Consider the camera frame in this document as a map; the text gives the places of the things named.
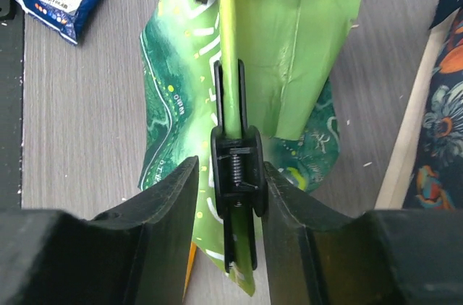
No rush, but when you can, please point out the green cat litter bag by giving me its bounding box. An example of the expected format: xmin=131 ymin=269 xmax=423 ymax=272
xmin=137 ymin=0 xmax=370 ymax=297

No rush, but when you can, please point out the yellow plastic scoop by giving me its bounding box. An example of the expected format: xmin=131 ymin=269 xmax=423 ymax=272
xmin=182 ymin=242 xmax=197 ymax=298

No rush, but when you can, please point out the beige canvas tote bag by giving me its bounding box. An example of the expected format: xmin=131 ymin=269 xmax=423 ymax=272
xmin=375 ymin=0 xmax=462 ymax=210

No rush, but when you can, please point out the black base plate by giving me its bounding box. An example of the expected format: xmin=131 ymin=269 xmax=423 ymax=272
xmin=1 ymin=0 xmax=25 ymax=209

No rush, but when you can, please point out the black bag clip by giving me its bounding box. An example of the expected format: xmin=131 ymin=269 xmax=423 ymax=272
xmin=211 ymin=60 xmax=268 ymax=272

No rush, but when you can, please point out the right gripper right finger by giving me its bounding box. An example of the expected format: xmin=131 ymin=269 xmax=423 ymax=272
xmin=262 ymin=164 xmax=462 ymax=304

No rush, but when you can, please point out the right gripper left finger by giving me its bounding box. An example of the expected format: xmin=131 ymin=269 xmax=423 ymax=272
xmin=1 ymin=157 xmax=199 ymax=304

